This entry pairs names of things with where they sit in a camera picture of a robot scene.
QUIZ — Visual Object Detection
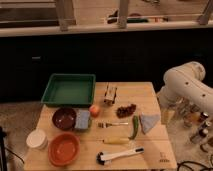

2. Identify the silver fork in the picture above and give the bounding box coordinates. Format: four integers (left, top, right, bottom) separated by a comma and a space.
98, 122, 128, 128

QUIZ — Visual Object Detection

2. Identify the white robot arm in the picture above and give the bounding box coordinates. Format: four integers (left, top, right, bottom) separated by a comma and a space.
157, 61, 213, 124

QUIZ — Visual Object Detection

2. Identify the dark red bowl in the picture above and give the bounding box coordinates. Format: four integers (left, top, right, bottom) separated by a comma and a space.
52, 108, 77, 130

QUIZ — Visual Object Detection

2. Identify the orange red bowl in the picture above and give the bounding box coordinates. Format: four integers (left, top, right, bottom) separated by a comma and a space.
48, 132, 80, 167

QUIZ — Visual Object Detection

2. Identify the small wooden toy block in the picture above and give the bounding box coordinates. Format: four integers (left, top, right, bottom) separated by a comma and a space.
104, 83, 117, 105

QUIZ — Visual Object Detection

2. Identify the red apple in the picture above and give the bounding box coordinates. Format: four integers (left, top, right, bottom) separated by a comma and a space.
89, 105, 100, 118

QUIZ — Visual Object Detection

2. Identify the dark red grapes bunch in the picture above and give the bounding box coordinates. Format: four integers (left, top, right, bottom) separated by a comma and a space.
116, 104, 136, 118

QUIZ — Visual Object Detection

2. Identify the blue sponge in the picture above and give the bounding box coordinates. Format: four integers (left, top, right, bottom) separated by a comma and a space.
75, 110, 91, 130

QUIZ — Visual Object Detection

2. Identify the green plastic tray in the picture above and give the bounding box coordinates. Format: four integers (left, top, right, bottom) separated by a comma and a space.
41, 74, 96, 108

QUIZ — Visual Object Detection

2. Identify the green chili pepper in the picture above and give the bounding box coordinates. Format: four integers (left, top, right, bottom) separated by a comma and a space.
129, 116, 139, 140

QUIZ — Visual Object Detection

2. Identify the wooden board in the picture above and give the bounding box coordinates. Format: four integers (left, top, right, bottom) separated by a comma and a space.
24, 82, 177, 171

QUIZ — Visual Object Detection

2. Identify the grey folded cloth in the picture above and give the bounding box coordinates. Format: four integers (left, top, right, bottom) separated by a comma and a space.
139, 114, 160, 134

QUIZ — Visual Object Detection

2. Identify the black white dish brush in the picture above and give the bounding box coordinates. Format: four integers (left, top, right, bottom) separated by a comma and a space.
96, 147, 144, 165

